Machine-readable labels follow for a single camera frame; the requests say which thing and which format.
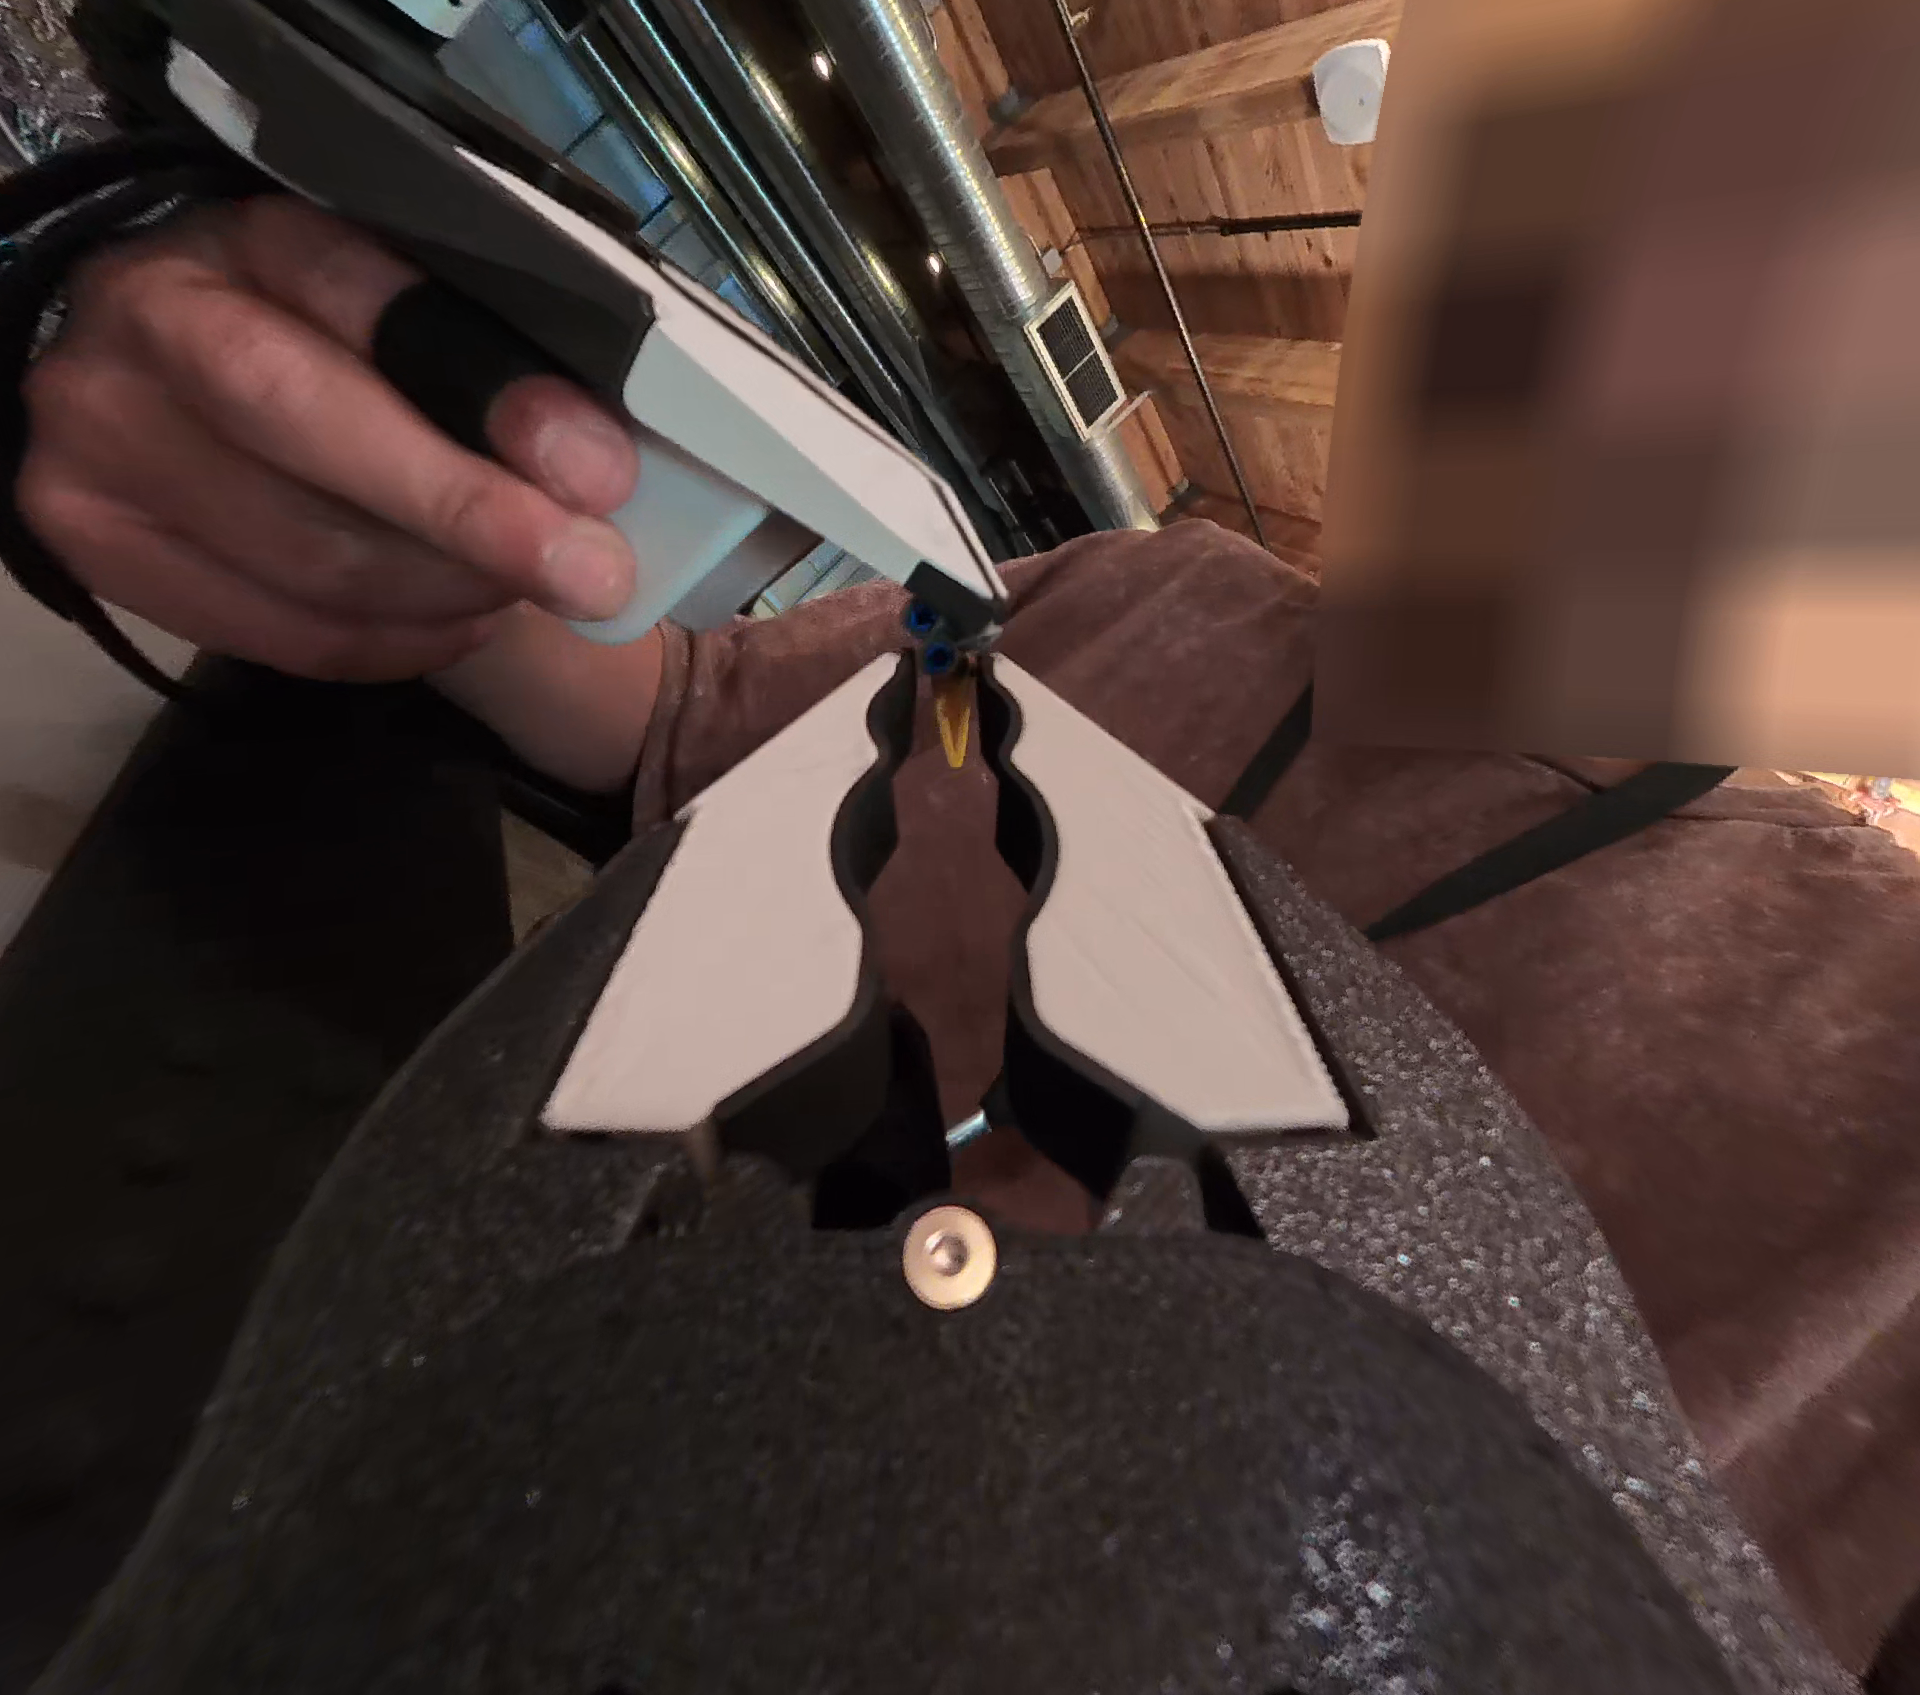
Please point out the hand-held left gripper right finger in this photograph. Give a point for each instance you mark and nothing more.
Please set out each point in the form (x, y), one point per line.
(1185, 961)

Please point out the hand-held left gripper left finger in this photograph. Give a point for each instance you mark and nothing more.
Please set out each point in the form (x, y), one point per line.
(704, 961)

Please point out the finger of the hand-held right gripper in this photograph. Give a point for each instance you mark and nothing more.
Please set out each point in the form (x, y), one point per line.
(781, 435)

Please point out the yellow cone piece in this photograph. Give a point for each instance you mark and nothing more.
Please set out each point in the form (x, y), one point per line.
(952, 729)

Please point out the person's right hand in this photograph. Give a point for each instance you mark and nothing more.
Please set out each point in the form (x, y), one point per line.
(225, 451)

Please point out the white air vent grille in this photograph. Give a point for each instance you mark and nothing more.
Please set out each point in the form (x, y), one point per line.
(1073, 361)

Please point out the brown shirt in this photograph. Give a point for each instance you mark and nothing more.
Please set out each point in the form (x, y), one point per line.
(1651, 1050)

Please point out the black perforated foam mat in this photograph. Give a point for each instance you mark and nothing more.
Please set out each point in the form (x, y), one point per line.
(225, 977)

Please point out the silver ventilation duct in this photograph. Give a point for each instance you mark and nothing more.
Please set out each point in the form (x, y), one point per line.
(900, 75)

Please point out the white wall speaker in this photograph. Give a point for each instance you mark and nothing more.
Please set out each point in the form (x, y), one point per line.
(1350, 91)

